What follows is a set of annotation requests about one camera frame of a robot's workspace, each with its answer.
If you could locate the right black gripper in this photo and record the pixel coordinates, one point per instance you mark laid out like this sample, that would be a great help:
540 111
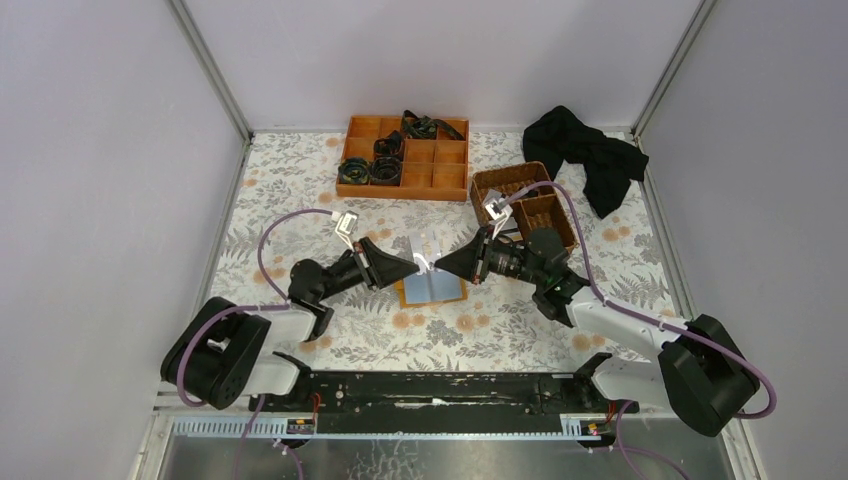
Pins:
479 255

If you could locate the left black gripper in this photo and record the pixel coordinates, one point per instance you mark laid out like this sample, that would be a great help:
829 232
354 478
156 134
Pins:
365 263

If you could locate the card with dark stripe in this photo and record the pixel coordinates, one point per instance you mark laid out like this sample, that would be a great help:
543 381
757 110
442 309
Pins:
425 249

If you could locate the brown wicker basket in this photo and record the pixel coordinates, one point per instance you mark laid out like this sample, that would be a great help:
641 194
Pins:
540 208

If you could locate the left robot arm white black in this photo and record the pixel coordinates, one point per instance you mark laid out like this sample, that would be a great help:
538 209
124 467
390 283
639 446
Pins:
229 350

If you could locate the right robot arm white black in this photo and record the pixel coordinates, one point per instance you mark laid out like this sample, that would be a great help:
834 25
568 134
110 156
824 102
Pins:
692 368

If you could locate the rolled black belt middle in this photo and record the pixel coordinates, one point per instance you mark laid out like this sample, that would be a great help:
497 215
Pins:
386 171

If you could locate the rolled black belt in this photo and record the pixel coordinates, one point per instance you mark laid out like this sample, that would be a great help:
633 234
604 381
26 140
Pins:
386 171
391 145

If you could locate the orange wooden divided tray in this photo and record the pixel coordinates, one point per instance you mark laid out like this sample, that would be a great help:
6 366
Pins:
407 157

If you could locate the rolled dark belt left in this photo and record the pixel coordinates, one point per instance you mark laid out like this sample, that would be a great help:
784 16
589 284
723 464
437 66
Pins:
354 171

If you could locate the floral patterned table mat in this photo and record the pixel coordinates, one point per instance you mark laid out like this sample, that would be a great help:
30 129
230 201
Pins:
281 215

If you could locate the rolled black belt upper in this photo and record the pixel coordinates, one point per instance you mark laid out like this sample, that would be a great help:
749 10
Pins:
391 145

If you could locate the loose dark belt top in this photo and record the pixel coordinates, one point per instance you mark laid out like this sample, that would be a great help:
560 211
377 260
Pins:
427 128

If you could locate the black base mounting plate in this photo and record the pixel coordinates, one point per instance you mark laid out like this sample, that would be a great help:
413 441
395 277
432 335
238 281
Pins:
344 402

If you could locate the black crumpled cloth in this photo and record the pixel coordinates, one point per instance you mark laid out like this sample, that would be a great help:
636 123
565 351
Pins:
610 164

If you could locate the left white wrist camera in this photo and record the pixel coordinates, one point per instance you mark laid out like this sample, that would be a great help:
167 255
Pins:
345 226

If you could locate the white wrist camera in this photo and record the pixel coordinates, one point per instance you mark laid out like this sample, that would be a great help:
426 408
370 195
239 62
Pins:
345 226
498 209

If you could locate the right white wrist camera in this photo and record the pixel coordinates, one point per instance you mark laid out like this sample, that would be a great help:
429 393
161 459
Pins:
498 209

